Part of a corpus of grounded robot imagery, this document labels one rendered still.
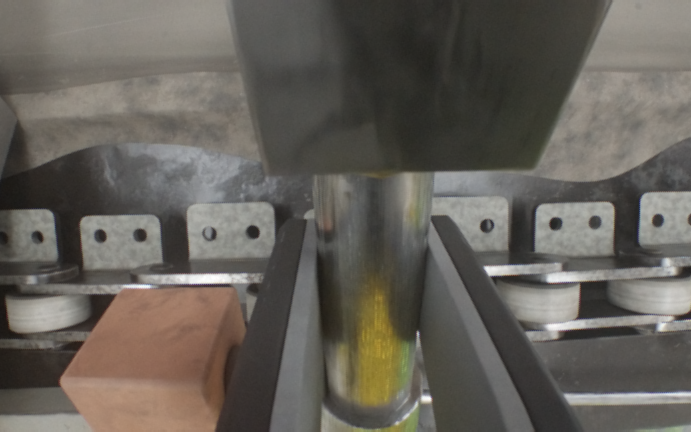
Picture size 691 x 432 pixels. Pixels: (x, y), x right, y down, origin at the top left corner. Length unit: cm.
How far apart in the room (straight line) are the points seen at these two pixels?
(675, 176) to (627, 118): 6
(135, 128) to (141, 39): 5
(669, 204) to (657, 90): 7
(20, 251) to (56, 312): 6
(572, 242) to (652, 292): 5
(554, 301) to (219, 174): 19
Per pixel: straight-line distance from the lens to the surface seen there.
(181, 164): 25
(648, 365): 28
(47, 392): 27
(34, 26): 29
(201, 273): 19
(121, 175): 26
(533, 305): 20
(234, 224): 21
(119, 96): 25
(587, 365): 25
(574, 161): 26
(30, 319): 24
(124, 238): 24
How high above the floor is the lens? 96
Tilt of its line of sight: 85 degrees down
